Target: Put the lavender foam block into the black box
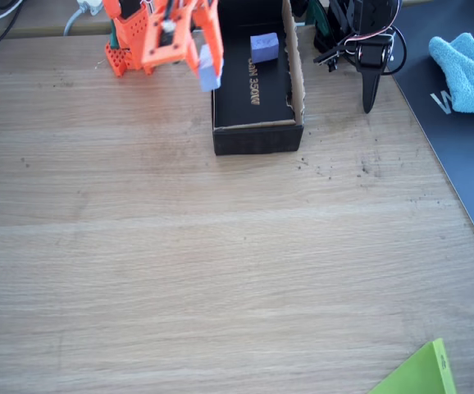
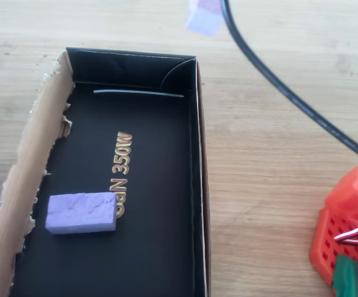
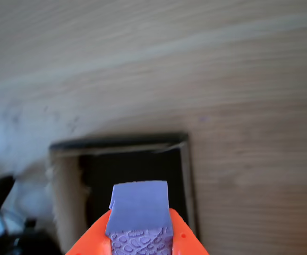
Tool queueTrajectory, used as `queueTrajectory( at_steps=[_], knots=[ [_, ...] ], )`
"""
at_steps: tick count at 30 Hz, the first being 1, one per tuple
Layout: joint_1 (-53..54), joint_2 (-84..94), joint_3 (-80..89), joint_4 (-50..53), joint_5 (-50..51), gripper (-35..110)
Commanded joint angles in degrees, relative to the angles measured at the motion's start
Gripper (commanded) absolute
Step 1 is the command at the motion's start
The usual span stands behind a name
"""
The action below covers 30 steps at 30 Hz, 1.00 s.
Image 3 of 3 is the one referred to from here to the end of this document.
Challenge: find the black cardboard box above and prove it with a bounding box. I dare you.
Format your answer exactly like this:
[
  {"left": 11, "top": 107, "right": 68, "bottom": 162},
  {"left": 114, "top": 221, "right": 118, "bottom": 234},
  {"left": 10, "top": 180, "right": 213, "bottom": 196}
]
[{"left": 48, "top": 132, "right": 201, "bottom": 255}]

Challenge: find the purple foam block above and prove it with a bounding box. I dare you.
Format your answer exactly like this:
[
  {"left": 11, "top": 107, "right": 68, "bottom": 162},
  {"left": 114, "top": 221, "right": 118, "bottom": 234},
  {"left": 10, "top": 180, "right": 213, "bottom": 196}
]
[{"left": 105, "top": 180, "right": 174, "bottom": 255}]

